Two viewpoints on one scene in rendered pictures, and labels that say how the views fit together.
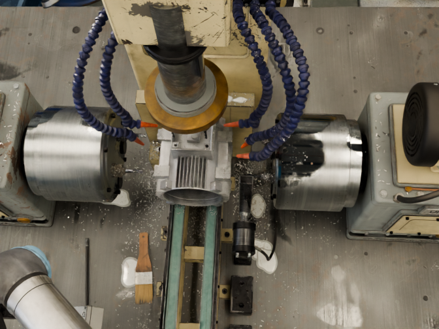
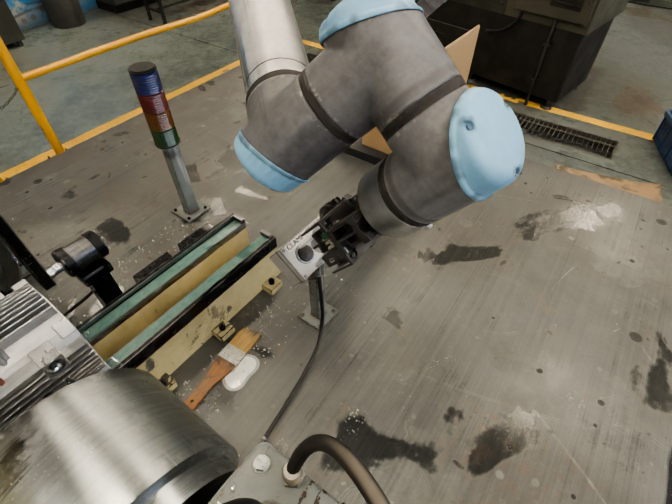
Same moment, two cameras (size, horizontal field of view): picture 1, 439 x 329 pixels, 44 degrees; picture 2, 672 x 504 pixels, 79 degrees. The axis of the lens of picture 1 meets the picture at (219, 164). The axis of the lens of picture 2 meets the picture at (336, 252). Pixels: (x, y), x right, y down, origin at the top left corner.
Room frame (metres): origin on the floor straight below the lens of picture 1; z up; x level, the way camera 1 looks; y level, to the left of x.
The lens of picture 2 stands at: (0.53, 0.65, 1.59)
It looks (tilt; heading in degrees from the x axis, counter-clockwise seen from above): 47 degrees down; 209
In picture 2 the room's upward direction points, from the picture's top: straight up
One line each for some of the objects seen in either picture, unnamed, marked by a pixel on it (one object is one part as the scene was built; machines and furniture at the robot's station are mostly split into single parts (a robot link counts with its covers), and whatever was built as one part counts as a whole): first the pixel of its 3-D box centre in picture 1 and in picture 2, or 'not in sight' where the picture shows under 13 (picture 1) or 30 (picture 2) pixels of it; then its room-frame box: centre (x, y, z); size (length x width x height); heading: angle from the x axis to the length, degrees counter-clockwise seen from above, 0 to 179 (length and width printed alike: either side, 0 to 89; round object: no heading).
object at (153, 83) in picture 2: not in sight; (146, 80); (-0.05, -0.17, 1.19); 0.06 x 0.06 x 0.04
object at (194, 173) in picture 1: (195, 161); (6, 369); (0.52, 0.06, 1.02); 0.20 x 0.19 x 0.19; 173
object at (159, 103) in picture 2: not in sight; (152, 99); (-0.05, -0.17, 1.14); 0.06 x 0.06 x 0.04
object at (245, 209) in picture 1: (245, 197); (8, 235); (0.38, -0.05, 1.12); 0.04 x 0.03 x 0.26; 173
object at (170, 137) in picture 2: not in sight; (164, 134); (-0.05, -0.17, 1.05); 0.06 x 0.06 x 0.04
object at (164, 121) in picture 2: not in sight; (159, 117); (-0.05, -0.17, 1.10); 0.06 x 0.06 x 0.04
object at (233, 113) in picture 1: (200, 115); not in sight; (0.68, 0.04, 0.97); 0.30 x 0.11 x 0.34; 83
